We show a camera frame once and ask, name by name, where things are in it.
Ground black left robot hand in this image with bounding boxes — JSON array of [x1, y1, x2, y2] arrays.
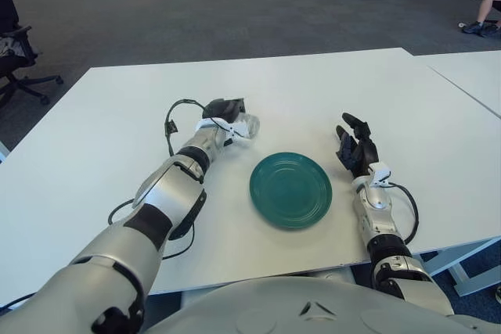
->
[[203, 96, 247, 124]]

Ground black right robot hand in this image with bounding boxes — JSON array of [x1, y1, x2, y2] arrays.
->
[[334, 112, 380, 178]]

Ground clear plastic water bottle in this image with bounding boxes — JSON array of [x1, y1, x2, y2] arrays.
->
[[230, 112, 261, 142]]

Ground green round plate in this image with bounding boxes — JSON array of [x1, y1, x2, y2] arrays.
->
[[249, 151, 333, 230]]

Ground grey robot torso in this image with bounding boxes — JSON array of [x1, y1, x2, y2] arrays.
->
[[148, 273, 501, 334]]

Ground seated person in shorts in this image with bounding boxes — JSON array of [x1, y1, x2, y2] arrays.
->
[[461, 0, 501, 38]]

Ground black office chair with armrest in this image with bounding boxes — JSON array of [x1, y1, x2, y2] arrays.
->
[[0, 0, 64, 110]]

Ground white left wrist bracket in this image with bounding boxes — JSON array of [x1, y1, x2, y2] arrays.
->
[[194, 117, 243, 147]]

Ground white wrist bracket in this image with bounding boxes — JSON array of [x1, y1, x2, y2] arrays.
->
[[194, 117, 243, 147], [367, 161, 391, 188]]

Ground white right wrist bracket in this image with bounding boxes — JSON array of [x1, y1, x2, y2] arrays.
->
[[367, 161, 391, 188]]

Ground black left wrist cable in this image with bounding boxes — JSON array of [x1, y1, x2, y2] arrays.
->
[[164, 98, 207, 157]]

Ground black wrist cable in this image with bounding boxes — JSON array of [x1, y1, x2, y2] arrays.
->
[[164, 98, 207, 157], [387, 183, 419, 245]]

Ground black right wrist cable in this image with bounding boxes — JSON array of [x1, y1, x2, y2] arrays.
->
[[387, 183, 419, 245]]

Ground white table frame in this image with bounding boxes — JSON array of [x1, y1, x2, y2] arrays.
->
[[414, 235, 501, 296]]

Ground black left elbow cable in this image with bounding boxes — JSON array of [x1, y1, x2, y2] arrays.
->
[[0, 199, 196, 311]]

